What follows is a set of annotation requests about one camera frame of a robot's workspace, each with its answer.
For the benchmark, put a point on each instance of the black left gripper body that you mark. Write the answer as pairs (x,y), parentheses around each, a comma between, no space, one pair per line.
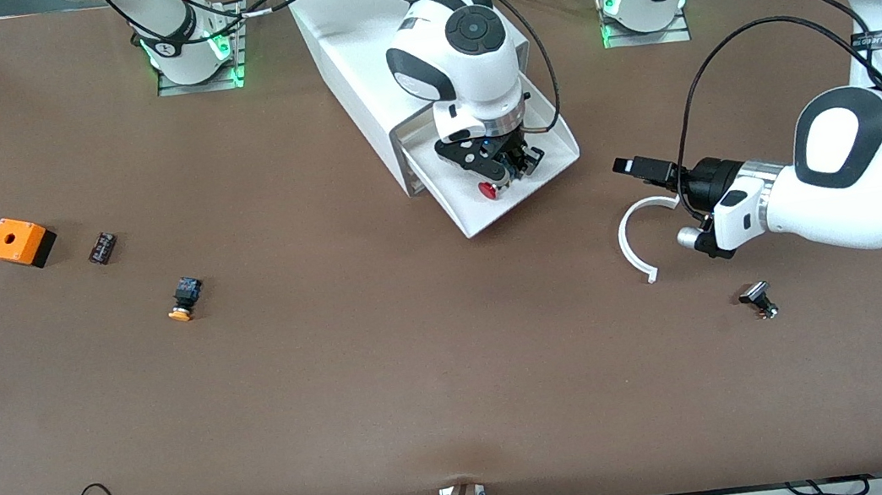
(712,179)

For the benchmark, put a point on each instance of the red push button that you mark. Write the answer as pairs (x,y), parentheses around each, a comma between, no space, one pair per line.
(490,189)

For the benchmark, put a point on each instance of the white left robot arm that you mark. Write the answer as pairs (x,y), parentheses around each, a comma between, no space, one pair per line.
(827,205)

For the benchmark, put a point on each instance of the yellow push button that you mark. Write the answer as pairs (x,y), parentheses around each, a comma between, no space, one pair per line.
(184,298)

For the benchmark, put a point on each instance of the white curved plastic arc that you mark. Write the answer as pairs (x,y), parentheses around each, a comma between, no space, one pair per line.
(625,244)

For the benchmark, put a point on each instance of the small black contact block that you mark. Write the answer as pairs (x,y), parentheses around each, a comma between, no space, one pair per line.
(103,248)

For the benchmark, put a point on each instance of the black head silver switch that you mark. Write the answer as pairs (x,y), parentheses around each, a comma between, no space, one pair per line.
(756,295)

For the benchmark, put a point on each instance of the aluminium right arm base plate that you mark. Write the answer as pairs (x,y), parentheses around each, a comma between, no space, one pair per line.
(202,85)

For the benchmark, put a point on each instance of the orange button enclosure box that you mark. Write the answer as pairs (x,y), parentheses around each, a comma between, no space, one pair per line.
(18,242)

